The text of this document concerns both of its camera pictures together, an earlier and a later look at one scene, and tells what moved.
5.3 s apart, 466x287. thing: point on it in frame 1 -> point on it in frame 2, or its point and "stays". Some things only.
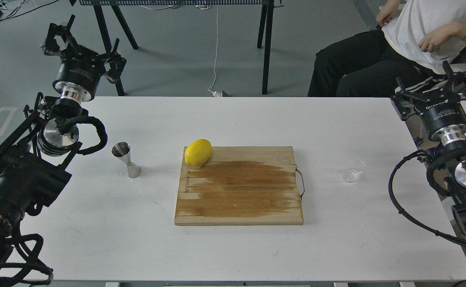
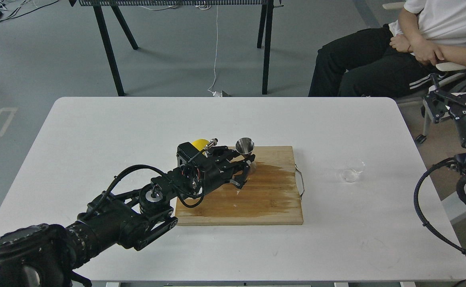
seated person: x=413 y=38 stays
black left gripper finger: x=52 y=47 -> x=240 y=179
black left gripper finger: x=117 y=64 -> x=230 y=154
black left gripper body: x=79 y=71 -> x=212 y=165
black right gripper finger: x=405 y=101 -> x=435 y=103
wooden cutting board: x=240 y=185 stays
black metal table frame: x=266 y=18 stays
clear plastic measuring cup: x=354 y=167 stays
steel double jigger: x=122 y=150 -> x=244 y=145
